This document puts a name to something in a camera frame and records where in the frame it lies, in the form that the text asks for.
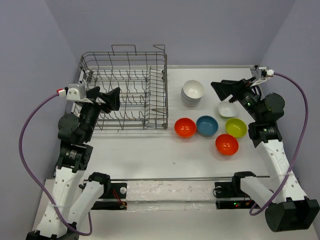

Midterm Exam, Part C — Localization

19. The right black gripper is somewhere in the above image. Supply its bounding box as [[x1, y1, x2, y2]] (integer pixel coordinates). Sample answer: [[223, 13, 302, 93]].
[[212, 76, 263, 122]]

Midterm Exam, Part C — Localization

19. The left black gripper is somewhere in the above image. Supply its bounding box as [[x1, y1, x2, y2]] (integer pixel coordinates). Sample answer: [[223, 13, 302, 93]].
[[78, 86, 120, 142]]

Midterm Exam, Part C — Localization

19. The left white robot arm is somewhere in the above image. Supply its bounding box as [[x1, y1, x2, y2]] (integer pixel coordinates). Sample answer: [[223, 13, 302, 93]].
[[18, 83, 121, 240]]

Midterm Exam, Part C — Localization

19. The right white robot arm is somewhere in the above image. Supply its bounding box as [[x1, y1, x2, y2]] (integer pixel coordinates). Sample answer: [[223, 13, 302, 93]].
[[210, 77, 320, 232]]

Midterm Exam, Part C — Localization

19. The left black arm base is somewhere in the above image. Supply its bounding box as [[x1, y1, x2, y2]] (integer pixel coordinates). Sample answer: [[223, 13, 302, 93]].
[[91, 181, 128, 211]]

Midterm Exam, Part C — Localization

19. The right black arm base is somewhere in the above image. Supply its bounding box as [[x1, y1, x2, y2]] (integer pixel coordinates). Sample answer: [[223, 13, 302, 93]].
[[212, 180, 256, 210]]

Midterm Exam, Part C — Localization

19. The white square dish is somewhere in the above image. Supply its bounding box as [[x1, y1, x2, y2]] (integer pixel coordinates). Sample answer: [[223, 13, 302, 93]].
[[217, 101, 238, 119]]

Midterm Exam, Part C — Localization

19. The lime green bowl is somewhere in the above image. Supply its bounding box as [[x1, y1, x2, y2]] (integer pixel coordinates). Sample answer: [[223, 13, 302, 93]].
[[225, 118, 248, 138]]

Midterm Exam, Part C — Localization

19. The blue bowl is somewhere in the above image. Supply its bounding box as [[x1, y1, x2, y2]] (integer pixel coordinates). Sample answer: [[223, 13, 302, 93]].
[[196, 115, 219, 137]]

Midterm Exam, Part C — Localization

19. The orange bowl right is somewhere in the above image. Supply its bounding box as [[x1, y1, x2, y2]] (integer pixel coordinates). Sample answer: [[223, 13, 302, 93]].
[[215, 133, 239, 156]]

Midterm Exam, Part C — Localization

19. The orange bowl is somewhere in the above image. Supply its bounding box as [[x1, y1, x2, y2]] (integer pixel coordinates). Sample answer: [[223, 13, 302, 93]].
[[174, 117, 197, 138], [215, 133, 239, 156]]

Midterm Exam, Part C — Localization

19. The orange bowl left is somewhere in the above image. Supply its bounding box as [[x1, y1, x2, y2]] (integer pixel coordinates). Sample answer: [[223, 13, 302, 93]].
[[174, 117, 197, 138]]

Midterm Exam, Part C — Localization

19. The grey wire dish rack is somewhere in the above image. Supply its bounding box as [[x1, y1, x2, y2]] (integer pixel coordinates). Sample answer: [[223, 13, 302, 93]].
[[78, 44, 169, 131]]

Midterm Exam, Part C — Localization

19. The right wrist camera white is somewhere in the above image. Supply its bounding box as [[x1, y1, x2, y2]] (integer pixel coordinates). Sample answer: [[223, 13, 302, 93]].
[[254, 66, 275, 85]]

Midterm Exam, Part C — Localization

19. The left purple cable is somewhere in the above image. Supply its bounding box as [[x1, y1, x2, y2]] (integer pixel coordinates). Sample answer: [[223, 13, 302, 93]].
[[18, 93, 93, 236]]

